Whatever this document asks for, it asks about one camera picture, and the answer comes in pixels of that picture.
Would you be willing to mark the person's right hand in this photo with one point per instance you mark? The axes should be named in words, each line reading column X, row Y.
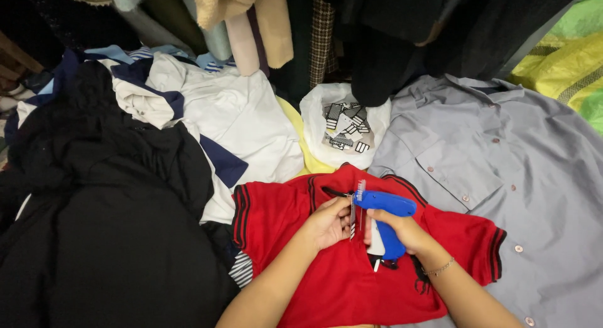
column 400, row 231

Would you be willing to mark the black garment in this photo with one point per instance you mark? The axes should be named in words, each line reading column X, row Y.
column 103, row 215

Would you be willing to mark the white plastic bag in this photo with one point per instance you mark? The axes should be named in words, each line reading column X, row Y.
column 344, row 125

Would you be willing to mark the grey button shirt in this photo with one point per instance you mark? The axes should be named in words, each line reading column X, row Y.
column 513, row 177

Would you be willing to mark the light blue striped garment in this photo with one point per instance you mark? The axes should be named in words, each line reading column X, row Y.
column 155, row 54

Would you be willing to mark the striped hang tag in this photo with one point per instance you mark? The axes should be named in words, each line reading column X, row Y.
column 352, row 219

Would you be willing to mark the striped navy white garment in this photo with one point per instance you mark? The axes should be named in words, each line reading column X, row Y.
column 241, row 269

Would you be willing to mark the blue tagging gun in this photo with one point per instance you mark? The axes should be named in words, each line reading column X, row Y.
column 384, row 215

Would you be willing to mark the person's left hand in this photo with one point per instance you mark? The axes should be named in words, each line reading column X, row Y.
column 325, row 224

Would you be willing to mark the pile of striped hang tags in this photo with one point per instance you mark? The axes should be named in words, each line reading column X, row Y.
column 346, row 125

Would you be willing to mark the white and navy shirt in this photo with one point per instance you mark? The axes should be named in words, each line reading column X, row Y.
column 221, row 125

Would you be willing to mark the person's right fingers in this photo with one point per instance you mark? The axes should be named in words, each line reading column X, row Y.
column 372, row 226

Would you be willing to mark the yellow green woven sack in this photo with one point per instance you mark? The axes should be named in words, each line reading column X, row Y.
column 565, row 64

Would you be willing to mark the rack of hanging clothes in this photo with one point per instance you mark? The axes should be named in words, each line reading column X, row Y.
column 301, row 31

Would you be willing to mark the red polo shirt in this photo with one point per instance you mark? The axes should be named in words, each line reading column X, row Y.
column 348, row 281

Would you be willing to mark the yellow garment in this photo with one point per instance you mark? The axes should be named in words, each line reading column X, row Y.
column 304, row 144

